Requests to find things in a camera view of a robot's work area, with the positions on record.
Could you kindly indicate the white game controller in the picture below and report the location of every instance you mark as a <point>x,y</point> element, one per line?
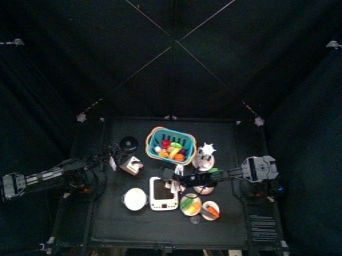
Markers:
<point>161,197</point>

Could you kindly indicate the black round lid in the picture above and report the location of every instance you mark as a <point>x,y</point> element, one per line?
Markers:
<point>128,144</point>

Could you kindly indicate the small grey round lid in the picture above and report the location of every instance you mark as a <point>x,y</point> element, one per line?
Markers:
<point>193,219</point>

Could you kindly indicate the plate with green yellow food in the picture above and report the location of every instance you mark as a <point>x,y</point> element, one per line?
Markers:
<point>189,204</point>

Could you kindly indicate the orange toy fruit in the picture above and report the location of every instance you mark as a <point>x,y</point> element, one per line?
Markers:
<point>179,158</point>

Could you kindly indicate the grey frame clamp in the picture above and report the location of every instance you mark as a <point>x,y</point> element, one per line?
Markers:
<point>259,121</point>
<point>332,44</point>
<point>80,117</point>

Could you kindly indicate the white beige cube box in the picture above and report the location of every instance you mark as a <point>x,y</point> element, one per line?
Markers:
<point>131,165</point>

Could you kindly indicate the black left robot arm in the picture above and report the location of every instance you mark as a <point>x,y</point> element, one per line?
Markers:
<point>46,176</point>

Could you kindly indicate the white star-shaped toy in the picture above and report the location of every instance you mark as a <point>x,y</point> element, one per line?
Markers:
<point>207,148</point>

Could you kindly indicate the white toy egg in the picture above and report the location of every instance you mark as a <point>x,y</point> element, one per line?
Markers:
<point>156,149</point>

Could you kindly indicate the green toy vegetable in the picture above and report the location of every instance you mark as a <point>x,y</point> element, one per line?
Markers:
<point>215,170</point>

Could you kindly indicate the pink white toy plate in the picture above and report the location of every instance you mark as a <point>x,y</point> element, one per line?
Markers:
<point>203,162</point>

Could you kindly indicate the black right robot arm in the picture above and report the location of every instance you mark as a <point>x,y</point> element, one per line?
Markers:
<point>254,169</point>

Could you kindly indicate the white toy pot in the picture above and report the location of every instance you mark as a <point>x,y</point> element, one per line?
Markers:
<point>135,199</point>

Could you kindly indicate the teal toy basket orange rim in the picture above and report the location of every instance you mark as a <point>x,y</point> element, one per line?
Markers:
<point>153,141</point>

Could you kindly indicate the red toy fruit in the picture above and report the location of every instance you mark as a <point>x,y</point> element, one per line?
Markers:
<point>165,143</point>

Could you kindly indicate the plate with orange carrot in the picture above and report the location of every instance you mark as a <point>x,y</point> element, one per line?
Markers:
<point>209,211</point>

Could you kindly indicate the green toy pepper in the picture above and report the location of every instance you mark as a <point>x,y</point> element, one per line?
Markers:
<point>176,145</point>

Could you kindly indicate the yellow toy banana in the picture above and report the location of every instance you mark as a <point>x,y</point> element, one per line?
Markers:
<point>173,153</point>

